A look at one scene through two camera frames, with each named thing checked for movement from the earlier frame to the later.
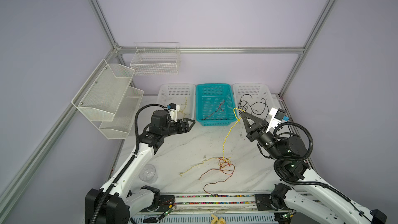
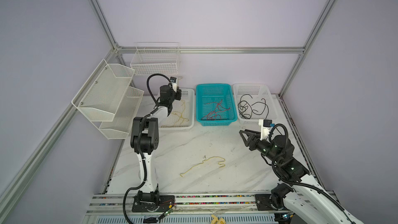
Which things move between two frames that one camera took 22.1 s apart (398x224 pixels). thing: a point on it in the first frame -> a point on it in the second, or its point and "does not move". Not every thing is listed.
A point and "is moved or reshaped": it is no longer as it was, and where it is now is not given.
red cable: [216, 182] -> [218, 103]
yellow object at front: [216, 221] does not move
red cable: [221, 170] is moved or reshaped
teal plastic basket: [215, 105] does not move
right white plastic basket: [255, 98] does not move
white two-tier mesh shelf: [105, 95] does not move
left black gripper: [186, 128] -> [178, 94]
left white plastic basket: [182, 94] does not move
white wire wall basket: [156, 58] does not move
